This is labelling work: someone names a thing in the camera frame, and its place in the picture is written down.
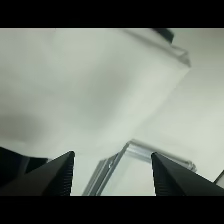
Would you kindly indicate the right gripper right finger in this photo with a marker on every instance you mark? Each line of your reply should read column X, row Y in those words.
column 176, row 180

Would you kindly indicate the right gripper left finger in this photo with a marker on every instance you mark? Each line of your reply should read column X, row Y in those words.
column 55, row 176

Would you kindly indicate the silver frame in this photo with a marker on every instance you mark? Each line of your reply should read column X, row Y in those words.
column 110, row 166

